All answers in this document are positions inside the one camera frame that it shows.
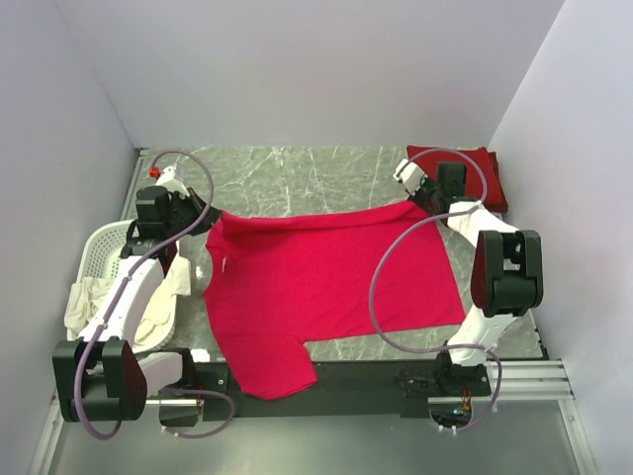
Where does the hot pink t-shirt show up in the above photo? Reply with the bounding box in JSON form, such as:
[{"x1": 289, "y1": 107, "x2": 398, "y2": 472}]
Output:
[{"x1": 205, "y1": 201, "x2": 465, "y2": 400}]

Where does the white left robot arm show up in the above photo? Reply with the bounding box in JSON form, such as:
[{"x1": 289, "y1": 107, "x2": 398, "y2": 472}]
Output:
[{"x1": 52, "y1": 185, "x2": 222, "y2": 424}]

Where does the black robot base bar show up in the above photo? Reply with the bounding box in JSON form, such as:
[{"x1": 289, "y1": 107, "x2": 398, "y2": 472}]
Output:
[{"x1": 170, "y1": 356, "x2": 500, "y2": 429}]

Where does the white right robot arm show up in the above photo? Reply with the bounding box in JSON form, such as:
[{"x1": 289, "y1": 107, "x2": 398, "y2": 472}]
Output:
[{"x1": 394, "y1": 159, "x2": 544, "y2": 392}]

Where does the dark red folded t-shirt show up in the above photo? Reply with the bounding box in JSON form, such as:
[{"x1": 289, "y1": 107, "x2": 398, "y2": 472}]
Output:
[{"x1": 406, "y1": 144, "x2": 505, "y2": 209}]

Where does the maroon folded t-shirt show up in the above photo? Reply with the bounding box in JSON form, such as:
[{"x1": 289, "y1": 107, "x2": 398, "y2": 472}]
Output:
[{"x1": 486, "y1": 151, "x2": 508, "y2": 214}]

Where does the white plastic laundry basket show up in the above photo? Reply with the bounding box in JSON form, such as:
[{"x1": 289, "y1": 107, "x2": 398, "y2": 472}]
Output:
[{"x1": 63, "y1": 220, "x2": 191, "y2": 354}]

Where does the cream cloth in basket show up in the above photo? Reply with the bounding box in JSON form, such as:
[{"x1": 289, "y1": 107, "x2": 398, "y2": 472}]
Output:
[{"x1": 77, "y1": 258, "x2": 169, "y2": 347}]

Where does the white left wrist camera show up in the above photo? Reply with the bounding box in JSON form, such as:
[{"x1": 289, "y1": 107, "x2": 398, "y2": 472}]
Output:
[{"x1": 148, "y1": 165, "x2": 190, "y2": 197}]

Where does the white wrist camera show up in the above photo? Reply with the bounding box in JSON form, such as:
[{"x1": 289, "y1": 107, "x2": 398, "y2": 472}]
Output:
[
  {"x1": 148, "y1": 165, "x2": 190, "y2": 197},
  {"x1": 393, "y1": 159, "x2": 428, "y2": 196}
]

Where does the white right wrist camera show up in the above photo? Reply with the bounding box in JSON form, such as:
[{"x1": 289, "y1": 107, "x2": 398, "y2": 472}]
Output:
[{"x1": 393, "y1": 159, "x2": 428, "y2": 196}]

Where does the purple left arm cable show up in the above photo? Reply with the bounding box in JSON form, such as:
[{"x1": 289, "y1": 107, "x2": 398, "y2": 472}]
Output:
[{"x1": 71, "y1": 149, "x2": 236, "y2": 441}]

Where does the aluminium frame rail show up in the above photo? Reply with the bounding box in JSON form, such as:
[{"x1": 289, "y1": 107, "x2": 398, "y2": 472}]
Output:
[{"x1": 32, "y1": 357, "x2": 597, "y2": 474}]

